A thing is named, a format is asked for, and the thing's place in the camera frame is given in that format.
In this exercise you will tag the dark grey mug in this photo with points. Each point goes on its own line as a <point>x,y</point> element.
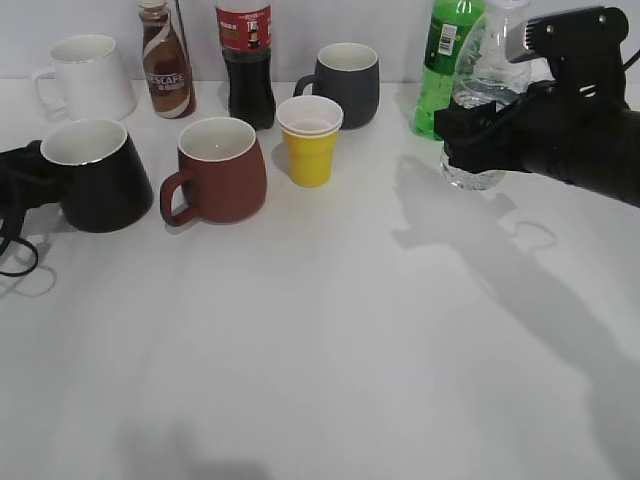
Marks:
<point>347,73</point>

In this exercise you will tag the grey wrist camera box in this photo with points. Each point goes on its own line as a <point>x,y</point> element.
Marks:
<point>571,33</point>

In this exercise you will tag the green soda bottle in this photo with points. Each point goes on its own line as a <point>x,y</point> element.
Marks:
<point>450,23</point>

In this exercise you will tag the black mug white inside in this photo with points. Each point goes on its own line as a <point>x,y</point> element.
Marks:
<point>105,185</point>

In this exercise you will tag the cola bottle red label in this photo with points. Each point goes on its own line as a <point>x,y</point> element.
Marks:
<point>245,36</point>

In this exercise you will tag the yellow paper cup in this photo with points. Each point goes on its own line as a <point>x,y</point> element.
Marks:
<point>310,128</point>

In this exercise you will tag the clear water bottle green label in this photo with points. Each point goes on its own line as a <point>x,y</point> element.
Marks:
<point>483,75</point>

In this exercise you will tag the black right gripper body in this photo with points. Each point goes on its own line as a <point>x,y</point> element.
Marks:
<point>591,143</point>

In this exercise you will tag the Nescafe coffee bottle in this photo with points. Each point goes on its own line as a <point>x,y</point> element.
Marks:
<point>165,64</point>

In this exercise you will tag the red mug white inside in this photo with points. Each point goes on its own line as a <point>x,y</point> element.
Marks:
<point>221,175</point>

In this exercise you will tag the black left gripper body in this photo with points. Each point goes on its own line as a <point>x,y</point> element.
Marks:
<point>28,180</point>

